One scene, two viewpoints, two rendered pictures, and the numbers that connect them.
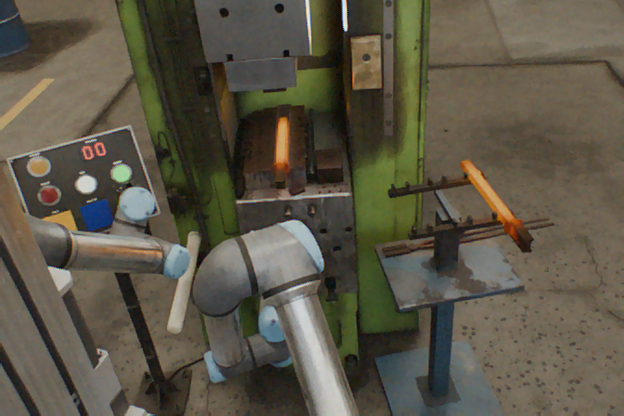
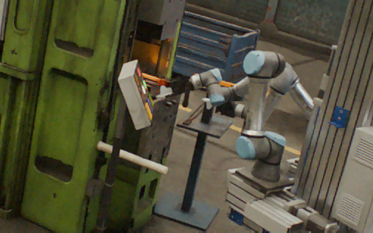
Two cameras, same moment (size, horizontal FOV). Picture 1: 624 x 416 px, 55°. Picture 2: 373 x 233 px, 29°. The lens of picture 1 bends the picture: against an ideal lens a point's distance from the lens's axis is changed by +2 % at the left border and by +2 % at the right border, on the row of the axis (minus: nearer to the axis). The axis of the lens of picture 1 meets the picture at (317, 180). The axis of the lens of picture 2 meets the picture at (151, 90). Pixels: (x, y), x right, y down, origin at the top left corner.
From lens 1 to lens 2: 3.97 m
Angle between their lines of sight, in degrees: 62
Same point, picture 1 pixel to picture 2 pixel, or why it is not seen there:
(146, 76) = (116, 37)
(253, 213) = (157, 108)
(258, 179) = (153, 90)
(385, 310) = not seen: hidden behind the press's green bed
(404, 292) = (212, 132)
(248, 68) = (167, 27)
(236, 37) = (169, 12)
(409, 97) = (174, 46)
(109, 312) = not seen: outside the picture
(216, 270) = (290, 74)
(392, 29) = not seen: hidden behind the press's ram
